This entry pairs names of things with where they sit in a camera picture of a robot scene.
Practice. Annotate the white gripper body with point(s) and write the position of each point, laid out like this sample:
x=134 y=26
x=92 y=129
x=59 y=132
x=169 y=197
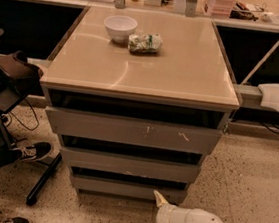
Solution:
x=163 y=217

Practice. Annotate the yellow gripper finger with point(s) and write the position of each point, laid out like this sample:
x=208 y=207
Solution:
x=160 y=200

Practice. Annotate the grey bottom drawer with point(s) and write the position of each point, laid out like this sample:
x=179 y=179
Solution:
x=124 y=189

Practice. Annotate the grey drawer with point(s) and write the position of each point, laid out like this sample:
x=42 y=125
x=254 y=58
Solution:
x=124 y=189
x=132 y=131
x=130 y=166

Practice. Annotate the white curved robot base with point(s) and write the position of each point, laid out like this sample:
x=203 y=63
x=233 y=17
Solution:
x=270 y=96

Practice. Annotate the grey middle drawer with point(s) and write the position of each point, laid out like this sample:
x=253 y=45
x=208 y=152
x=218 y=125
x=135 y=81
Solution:
x=130 y=166

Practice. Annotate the grey top drawer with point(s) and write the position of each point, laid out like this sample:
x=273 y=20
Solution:
x=132 y=131

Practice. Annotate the grey drawer cabinet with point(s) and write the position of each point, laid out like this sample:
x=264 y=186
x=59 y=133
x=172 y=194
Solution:
x=187 y=83

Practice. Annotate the pink plastic drawer box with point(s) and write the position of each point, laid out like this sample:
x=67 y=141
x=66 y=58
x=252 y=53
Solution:
x=219 y=8

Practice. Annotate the black white sneaker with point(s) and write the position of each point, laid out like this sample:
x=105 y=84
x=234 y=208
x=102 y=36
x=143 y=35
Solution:
x=33 y=152

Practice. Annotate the green white snack bag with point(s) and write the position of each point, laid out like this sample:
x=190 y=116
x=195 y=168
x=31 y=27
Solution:
x=148 y=43

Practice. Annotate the white stick with black tip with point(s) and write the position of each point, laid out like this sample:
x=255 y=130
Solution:
x=261 y=62

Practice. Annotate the white bowl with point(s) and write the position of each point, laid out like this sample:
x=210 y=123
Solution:
x=119 y=28

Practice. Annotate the brown VR headset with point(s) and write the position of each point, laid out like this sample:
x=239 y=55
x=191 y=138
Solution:
x=18 y=73

